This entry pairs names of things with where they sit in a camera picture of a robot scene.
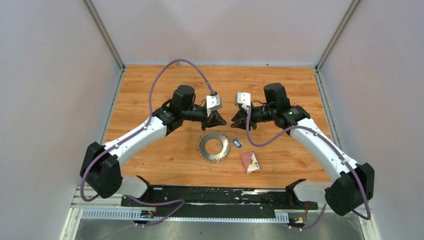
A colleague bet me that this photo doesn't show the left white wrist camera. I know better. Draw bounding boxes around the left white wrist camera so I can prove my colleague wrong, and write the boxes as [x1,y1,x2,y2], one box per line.
[206,94,223,117]

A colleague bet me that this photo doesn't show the metal disc with keyrings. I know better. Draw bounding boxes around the metal disc with keyrings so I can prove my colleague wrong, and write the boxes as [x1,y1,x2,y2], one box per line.
[197,131,231,164]

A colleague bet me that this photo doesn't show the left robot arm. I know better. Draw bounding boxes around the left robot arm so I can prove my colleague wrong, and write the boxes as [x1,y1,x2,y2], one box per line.
[80,85,227,207]

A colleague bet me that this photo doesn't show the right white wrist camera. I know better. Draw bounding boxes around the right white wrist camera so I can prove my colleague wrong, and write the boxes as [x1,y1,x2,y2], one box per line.
[234,92,252,112]

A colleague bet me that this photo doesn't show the playing card box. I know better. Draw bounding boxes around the playing card box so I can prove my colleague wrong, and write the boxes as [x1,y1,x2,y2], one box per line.
[240,151,261,175]

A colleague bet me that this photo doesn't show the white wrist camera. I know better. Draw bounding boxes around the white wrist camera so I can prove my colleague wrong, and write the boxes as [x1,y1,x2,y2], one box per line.
[234,92,252,112]
[206,94,223,117]

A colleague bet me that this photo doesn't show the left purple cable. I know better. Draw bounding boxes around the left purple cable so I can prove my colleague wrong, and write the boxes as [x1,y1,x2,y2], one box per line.
[80,59,218,203]

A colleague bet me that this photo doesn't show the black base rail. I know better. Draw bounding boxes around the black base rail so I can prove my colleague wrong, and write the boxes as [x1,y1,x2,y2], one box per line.
[141,185,319,218]

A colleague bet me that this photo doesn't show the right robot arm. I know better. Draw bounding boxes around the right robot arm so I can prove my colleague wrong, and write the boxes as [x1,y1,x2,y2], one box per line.
[231,82,375,220]

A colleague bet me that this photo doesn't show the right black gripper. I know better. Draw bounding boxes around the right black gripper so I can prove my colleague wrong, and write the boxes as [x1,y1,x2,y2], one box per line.
[230,103,275,131]

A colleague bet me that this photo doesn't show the white slotted cable duct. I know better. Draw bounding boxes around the white slotted cable duct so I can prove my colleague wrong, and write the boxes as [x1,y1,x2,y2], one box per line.
[81,208,289,224]

